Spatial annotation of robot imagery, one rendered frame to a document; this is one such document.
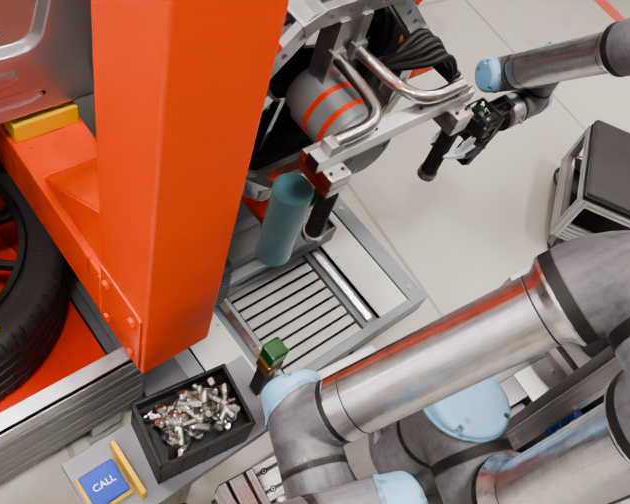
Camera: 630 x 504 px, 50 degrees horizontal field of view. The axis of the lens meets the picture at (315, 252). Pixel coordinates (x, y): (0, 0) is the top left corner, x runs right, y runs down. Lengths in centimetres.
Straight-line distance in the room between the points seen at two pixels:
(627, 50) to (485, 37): 216
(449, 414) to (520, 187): 195
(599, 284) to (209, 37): 46
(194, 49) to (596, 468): 58
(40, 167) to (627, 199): 184
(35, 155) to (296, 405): 94
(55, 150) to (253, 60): 79
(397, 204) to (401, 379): 184
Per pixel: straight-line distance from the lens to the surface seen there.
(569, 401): 112
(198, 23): 73
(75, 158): 152
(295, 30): 124
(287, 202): 143
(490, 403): 97
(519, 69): 149
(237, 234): 197
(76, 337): 175
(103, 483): 141
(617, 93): 355
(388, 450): 109
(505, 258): 256
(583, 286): 64
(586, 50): 136
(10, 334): 151
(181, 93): 79
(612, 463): 72
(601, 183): 250
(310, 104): 141
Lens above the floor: 185
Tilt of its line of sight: 54 degrees down
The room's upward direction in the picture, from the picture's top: 24 degrees clockwise
